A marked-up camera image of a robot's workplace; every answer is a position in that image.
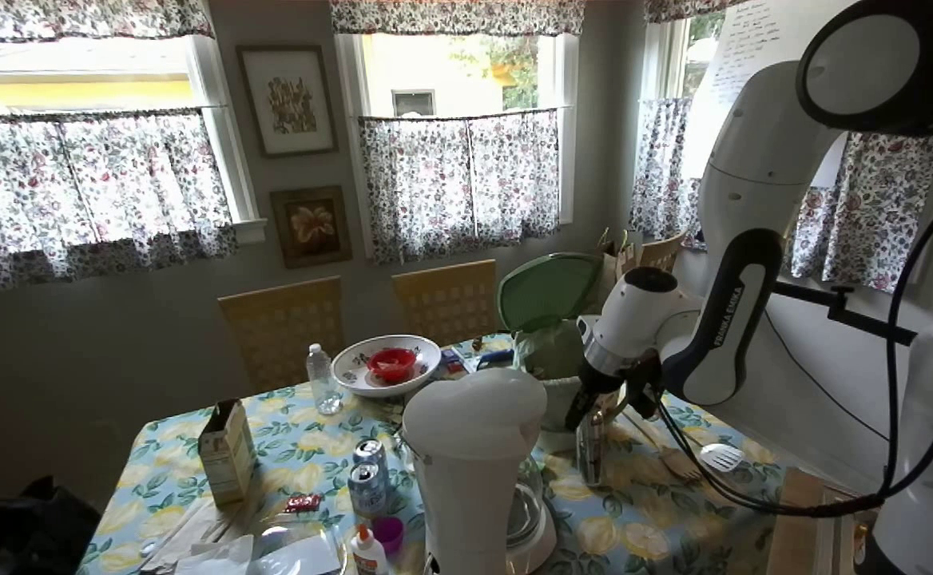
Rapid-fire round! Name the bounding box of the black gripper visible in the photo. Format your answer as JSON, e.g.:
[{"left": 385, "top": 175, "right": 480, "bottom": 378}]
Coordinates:
[{"left": 561, "top": 355, "right": 634, "bottom": 433}]

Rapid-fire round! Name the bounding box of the small blue white can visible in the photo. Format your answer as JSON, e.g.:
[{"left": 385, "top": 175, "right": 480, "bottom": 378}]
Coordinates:
[{"left": 344, "top": 437, "right": 397, "bottom": 519}]

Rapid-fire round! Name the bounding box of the wooden spoon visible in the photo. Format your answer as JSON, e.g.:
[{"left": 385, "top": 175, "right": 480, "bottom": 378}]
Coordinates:
[{"left": 622, "top": 412, "right": 709, "bottom": 485}]

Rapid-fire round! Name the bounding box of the lemon print tablecloth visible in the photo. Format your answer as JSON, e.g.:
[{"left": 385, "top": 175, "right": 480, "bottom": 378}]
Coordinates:
[{"left": 76, "top": 331, "right": 787, "bottom": 575}]

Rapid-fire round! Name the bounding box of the small blue packet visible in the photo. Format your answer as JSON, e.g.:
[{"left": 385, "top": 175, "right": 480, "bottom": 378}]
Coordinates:
[{"left": 439, "top": 340, "right": 470, "bottom": 380}]

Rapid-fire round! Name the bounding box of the small white round object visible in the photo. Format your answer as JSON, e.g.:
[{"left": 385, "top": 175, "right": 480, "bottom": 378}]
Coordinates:
[{"left": 697, "top": 440, "right": 750, "bottom": 478}]

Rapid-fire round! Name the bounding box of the red item in plate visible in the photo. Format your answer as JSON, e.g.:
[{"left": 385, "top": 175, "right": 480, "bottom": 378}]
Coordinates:
[{"left": 364, "top": 346, "right": 422, "bottom": 386}]

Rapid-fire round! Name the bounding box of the floral cafe curtain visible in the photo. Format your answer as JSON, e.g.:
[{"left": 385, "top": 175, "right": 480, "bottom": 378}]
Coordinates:
[
  {"left": 634, "top": 91, "right": 933, "bottom": 296},
  {"left": 0, "top": 104, "right": 240, "bottom": 290},
  {"left": 357, "top": 104, "right": 567, "bottom": 266}
]

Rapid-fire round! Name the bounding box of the purple cup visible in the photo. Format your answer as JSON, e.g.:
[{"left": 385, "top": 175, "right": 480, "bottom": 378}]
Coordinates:
[{"left": 371, "top": 513, "right": 410, "bottom": 560}]

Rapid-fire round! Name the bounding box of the clear plastic bottle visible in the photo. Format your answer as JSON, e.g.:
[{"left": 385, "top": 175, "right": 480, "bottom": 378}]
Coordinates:
[{"left": 304, "top": 339, "right": 344, "bottom": 417}]

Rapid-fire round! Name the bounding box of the white glue bottle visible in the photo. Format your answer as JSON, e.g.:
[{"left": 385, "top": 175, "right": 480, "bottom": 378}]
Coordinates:
[{"left": 347, "top": 519, "right": 392, "bottom": 575}]

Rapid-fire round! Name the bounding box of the small red item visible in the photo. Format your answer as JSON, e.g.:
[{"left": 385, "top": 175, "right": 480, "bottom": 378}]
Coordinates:
[{"left": 280, "top": 487, "right": 325, "bottom": 513}]

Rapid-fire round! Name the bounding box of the dark framed picture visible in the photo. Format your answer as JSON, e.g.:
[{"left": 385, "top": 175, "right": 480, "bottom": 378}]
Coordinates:
[{"left": 266, "top": 183, "right": 355, "bottom": 272}]

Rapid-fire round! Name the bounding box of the clear plastic bag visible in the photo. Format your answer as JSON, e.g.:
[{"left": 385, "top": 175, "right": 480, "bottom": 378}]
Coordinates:
[{"left": 163, "top": 516, "right": 344, "bottom": 575}]

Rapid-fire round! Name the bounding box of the white framed window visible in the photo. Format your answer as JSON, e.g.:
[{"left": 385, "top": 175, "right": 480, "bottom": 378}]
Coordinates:
[
  {"left": 0, "top": 29, "right": 266, "bottom": 248},
  {"left": 334, "top": 29, "right": 583, "bottom": 232}
]

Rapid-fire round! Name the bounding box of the beige carton box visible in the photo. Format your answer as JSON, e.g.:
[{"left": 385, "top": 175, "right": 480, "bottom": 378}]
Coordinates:
[{"left": 196, "top": 396, "right": 266, "bottom": 510}]

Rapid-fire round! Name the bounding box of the floral curtain valance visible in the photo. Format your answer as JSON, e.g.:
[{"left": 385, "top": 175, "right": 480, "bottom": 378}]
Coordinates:
[
  {"left": 643, "top": 0, "right": 748, "bottom": 26},
  {"left": 0, "top": 0, "right": 218, "bottom": 41},
  {"left": 325, "top": 0, "right": 592, "bottom": 38}
]

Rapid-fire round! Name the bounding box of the light framed picture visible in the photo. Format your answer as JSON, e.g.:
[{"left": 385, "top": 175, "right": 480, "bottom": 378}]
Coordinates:
[{"left": 233, "top": 41, "right": 341, "bottom": 164}]

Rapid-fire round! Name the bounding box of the black bag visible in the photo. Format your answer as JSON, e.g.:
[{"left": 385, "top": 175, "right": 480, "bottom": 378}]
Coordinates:
[{"left": 0, "top": 472, "right": 101, "bottom": 575}]

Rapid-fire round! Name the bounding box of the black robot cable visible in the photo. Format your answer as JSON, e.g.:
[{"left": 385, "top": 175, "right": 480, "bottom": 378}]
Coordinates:
[{"left": 649, "top": 175, "right": 933, "bottom": 519}]

